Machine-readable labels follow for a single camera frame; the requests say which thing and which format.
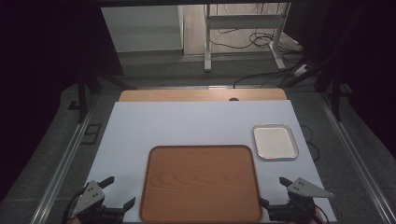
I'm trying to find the thin black cable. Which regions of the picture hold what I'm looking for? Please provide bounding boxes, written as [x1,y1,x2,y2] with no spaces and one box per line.
[299,124,321,162]

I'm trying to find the light wooden table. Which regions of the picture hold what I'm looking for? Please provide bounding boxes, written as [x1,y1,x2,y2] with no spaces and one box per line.
[118,88,289,103]

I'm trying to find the white board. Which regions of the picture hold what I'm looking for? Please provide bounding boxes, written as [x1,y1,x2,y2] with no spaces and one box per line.
[86,99,338,223]

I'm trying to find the black floor bracket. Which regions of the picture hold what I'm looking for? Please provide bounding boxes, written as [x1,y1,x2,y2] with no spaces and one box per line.
[80,123,103,146]

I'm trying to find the white metal desk frame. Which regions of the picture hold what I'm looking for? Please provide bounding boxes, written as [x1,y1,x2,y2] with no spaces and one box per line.
[203,3,291,73]

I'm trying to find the black floor cables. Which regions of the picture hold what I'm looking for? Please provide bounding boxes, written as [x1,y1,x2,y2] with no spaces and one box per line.
[208,29,309,90]

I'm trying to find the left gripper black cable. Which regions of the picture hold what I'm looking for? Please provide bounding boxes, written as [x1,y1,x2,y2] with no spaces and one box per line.
[61,188,87,224]

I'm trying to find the white power strip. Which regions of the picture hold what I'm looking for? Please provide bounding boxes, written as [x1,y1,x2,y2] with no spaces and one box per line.
[291,63,310,78]

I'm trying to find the brown wooden tray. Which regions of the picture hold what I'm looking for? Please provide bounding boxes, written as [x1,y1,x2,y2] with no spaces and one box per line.
[138,144,263,224]

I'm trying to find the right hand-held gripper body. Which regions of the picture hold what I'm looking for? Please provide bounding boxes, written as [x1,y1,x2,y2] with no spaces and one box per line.
[267,176,334,223]

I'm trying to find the black metal stand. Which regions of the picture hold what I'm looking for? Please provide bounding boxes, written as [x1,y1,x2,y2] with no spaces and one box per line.
[67,73,138,124]
[281,60,353,122]

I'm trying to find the small silver metal tray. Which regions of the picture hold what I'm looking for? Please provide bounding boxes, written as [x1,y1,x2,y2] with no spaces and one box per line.
[252,123,300,161]

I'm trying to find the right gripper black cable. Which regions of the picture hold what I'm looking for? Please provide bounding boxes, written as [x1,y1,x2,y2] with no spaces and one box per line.
[313,203,332,224]

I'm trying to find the white cabinet panel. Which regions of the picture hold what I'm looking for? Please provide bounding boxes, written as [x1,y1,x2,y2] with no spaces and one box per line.
[100,5,184,53]

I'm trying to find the aluminium rail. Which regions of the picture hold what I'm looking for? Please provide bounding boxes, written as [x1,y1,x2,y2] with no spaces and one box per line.
[29,94,98,224]
[319,92,396,224]

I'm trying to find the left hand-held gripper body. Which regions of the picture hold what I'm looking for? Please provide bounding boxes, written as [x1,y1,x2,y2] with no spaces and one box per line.
[72,179,126,223]

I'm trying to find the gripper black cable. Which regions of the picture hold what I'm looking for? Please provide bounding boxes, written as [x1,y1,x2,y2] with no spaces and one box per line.
[61,188,87,224]
[313,203,332,224]

